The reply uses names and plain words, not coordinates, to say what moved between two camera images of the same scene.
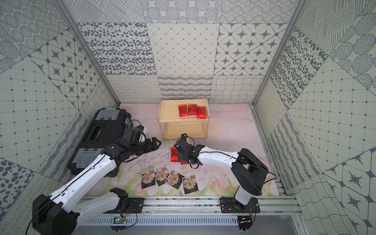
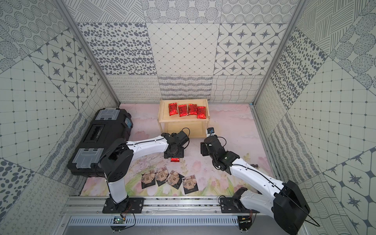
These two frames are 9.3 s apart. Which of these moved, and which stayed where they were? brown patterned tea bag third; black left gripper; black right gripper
Moved: black left gripper; black right gripper
Stayed: brown patterned tea bag third
